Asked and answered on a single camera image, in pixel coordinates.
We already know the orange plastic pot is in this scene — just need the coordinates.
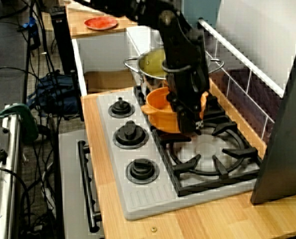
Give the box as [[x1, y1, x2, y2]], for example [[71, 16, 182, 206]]
[[141, 86, 210, 134]]

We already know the brown cardboard sheet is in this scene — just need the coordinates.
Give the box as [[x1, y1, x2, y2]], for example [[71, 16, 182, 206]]
[[84, 71, 136, 94]]

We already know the black stove knob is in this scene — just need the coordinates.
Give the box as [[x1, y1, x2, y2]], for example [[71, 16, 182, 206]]
[[108, 97, 136, 118], [113, 120, 149, 149], [125, 158, 160, 185]]

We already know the silver aluminium frame post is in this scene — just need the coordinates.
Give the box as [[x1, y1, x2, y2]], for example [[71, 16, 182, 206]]
[[0, 104, 21, 239]]

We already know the black oven door handle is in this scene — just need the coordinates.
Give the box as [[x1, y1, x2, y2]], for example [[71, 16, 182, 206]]
[[77, 140, 103, 234]]

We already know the white cutting board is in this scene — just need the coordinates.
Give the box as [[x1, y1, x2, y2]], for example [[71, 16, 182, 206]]
[[67, 3, 106, 16]]

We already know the dark side panel board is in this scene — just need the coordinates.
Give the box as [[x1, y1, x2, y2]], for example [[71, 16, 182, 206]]
[[250, 23, 296, 205]]

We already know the blue backpack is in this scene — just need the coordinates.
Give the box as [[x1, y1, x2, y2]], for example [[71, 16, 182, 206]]
[[27, 72, 83, 115]]

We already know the stainless steel pot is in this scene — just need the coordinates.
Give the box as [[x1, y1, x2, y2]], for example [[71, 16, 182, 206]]
[[124, 48, 225, 99]]

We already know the red plate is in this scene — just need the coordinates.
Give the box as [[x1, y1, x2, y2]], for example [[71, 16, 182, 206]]
[[84, 16, 119, 31]]

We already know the blue tape piece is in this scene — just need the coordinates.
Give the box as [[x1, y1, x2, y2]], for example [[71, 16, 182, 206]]
[[22, 16, 38, 30]]

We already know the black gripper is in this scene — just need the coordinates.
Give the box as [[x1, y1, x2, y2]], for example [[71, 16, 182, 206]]
[[166, 67, 210, 135]]

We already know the black upright box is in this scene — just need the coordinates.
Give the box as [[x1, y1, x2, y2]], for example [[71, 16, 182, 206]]
[[50, 6, 76, 75]]

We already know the white oven door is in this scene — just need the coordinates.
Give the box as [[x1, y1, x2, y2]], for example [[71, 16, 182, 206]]
[[59, 129, 106, 239]]

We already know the grey stove top plate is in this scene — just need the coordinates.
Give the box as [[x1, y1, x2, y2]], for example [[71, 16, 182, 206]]
[[96, 91, 262, 221]]

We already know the white sink basin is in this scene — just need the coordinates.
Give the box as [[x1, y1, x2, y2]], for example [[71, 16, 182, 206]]
[[72, 24, 163, 97]]

